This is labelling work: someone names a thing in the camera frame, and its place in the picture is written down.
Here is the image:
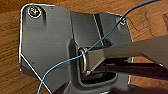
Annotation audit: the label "blue cable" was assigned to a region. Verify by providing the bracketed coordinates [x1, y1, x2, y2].
[36, 0, 161, 94]

